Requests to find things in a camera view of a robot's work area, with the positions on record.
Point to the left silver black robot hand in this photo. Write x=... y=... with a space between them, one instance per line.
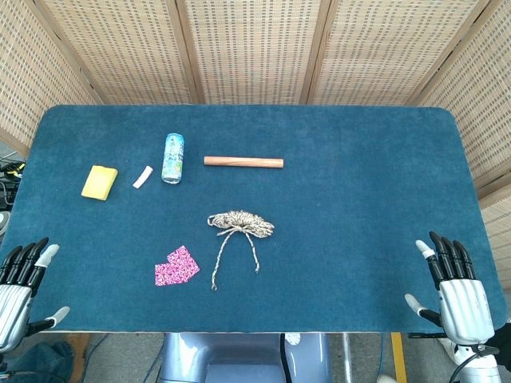
x=16 y=297

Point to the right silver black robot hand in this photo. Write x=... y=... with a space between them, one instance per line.
x=465 y=309

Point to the blue jeans leg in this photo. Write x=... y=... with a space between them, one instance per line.
x=38 y=363

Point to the woven bamboo screen panel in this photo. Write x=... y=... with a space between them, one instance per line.
x=499 y=231
x=383 y=52
x=36 y=80
x=127 y=52
x=251 y=52
x=479 y=99

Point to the metal table leg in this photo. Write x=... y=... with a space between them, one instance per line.
x=347 y=359

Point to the yellow sponge block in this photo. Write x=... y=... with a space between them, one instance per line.
x=100 y=182

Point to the blue carpet table mat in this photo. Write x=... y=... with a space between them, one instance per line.
x=319 y=239

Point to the pink patterned cloth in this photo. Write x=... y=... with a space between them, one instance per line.
x=175 y=267

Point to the small white curved piece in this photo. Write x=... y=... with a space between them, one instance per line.
x=142 y=177

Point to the blue printed drink can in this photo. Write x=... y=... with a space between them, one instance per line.
x=173 y=158

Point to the silver-blue robot torso base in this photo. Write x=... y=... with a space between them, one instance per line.
x=239 y=359

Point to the brown wooden rod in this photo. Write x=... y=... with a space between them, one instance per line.
x=243 y=162

